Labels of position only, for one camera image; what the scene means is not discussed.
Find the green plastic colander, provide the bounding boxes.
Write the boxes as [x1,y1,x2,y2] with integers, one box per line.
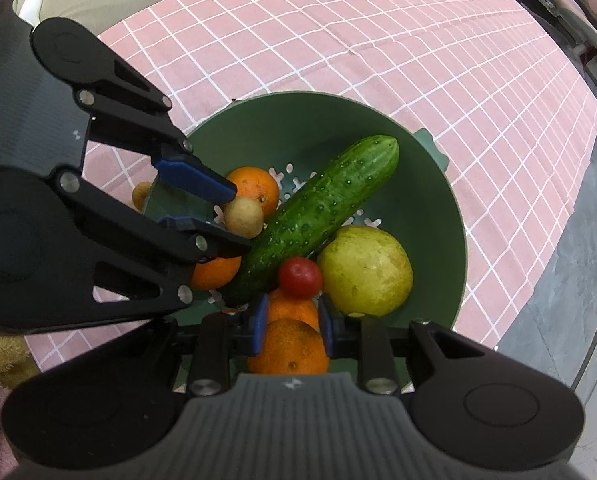
[142,91,468,395]

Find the brown longan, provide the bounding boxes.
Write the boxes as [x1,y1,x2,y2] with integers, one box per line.
[223,197,265,239]
[131,181,153,211]

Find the pink checked tablecloth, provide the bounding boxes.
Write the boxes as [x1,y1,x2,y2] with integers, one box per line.
[23,0,597,376]

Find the orange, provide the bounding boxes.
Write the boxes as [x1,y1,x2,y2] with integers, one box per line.
[247,319,329,376]
[223,166,280,221]
[266,287,322,333]
[189,255,242,291]

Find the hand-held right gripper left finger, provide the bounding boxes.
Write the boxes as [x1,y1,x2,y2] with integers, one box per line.
[103,292,270,397]

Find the yellow fuzzy cloth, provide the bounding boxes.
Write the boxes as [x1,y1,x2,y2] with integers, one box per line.
[0,335,36,388]

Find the yellow-green pear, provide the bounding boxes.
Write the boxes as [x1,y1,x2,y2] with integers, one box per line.
[317,225,414,317]

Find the green cucumber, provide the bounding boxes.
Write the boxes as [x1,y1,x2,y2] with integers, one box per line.
[221,135,400,308]

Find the red cherry tomato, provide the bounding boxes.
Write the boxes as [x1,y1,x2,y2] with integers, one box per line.
[277,256,324,300]

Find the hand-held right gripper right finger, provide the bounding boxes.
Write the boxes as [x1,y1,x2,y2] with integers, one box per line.
[317,294,494,397]

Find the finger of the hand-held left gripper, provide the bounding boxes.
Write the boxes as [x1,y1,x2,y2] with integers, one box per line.
[53,167,252,322]
[76,45,238,206]

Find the pink office chair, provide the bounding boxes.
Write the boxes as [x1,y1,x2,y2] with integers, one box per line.
[549,0,597,54]

